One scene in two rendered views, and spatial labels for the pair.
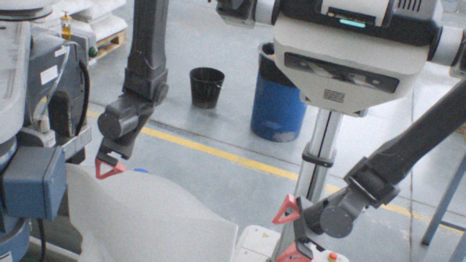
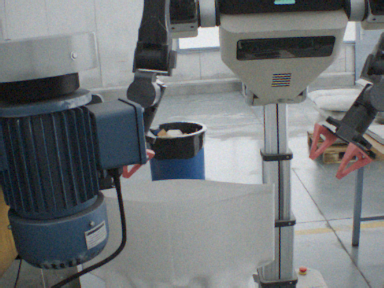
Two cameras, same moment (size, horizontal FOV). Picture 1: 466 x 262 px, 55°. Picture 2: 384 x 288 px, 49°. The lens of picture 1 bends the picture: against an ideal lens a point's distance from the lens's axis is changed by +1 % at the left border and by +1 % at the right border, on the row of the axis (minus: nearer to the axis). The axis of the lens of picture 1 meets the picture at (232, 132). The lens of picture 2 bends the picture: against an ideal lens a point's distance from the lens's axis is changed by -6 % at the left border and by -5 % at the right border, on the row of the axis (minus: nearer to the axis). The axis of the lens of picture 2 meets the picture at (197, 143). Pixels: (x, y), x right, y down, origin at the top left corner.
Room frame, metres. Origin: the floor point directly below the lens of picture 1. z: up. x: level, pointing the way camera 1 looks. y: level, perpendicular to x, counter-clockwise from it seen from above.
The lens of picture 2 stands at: (-0.09, 0.36, 1.42)
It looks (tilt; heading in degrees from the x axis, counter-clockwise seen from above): 15 degrees down; 345
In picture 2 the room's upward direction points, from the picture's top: 4 degrees counter-clockwise
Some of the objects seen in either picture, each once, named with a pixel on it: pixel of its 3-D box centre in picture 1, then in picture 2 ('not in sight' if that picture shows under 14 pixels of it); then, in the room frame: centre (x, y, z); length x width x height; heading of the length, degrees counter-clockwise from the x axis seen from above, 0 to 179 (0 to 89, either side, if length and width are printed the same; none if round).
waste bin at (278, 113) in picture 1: (282, 92); (177, 170); (3.08, -0.33, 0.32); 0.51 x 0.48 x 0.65; 165
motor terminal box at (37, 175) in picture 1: (38, 186); (114, 140); (0.59, 0.31, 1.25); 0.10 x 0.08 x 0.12; 10
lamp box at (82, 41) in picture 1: (79, 48); not in sight; (1.11, 0.43, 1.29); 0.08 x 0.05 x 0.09; 75
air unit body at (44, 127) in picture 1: (44, 144); not in sight; (0.85, 0.43, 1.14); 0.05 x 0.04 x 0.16; 165
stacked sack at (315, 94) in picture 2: not in sight; (339, 96); (3.97, -2.36, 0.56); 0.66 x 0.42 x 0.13; 69
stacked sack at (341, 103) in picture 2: not in sight; (348, 102); (3.60, -2.23, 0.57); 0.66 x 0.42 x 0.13; 67
